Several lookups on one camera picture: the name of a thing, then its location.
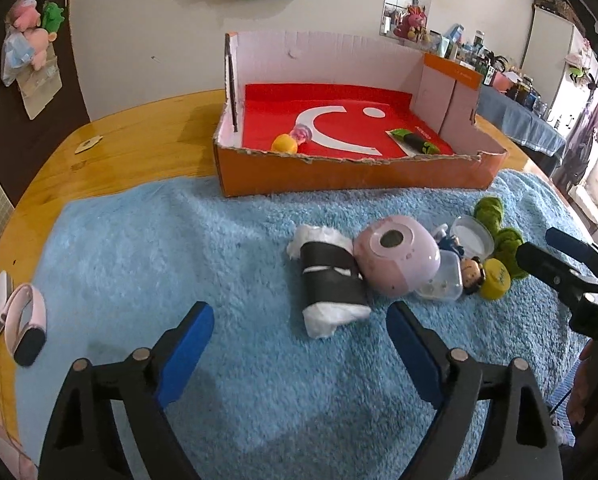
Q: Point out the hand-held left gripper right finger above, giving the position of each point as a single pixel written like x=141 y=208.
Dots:
x=414 y=355

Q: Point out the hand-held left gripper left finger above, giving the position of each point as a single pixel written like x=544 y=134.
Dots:
x=189 y=340

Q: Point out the purple curtain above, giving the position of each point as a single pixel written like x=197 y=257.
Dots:
x=589 y=130

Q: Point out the side table with clutter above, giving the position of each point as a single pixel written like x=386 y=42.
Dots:
x=484 y=55

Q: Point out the beige paper sheet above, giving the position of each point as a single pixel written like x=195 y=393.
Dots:
x=39 y=90

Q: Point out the green and black packet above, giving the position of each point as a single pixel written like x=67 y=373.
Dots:
x=416 y=142

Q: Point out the white refrigerator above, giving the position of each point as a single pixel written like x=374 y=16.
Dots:
x=549 y=45

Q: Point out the small black-haired figurine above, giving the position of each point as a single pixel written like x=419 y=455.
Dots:
x=474 y=272

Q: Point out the yellow and pink toy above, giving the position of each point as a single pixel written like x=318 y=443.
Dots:
x=285 y=144

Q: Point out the yellow bottle cap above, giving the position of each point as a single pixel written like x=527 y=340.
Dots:
x=496 y=280

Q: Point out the fluffy light blue towel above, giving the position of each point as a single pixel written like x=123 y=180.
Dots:
x=179 y=260

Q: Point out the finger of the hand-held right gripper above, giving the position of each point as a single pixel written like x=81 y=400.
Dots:
x=564 y=240
x=539 y=260

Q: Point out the clear plastic bag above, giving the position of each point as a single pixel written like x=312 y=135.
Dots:
x=14 y=57

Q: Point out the orange cardboard box red bottom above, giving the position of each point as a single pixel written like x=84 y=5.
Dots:
x=354 y=175

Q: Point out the pink round case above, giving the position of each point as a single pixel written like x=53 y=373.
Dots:
x=404 y=270

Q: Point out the dark patterned box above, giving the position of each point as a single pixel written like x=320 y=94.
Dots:
x=559 y=5

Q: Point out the white roll with black band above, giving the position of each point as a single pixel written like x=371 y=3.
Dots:
x=329 y=275

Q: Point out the small wooden tag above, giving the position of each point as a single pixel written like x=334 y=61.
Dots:
x=88 y=144

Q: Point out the dark blue small toy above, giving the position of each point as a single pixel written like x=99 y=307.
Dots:
x=449 y=245

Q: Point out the clear square plastic box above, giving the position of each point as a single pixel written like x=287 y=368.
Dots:
x=444 y=280

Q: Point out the green yarn knot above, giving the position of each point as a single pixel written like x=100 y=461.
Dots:
x=489 y=212
x=509 y=245

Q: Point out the person's right hand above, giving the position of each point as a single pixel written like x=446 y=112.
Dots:
x=581 y=390

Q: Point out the pink smartwatch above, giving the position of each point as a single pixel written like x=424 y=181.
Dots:
x=29 y=310

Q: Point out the large pink plush toy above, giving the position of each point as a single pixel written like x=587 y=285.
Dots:
x=39 y=47

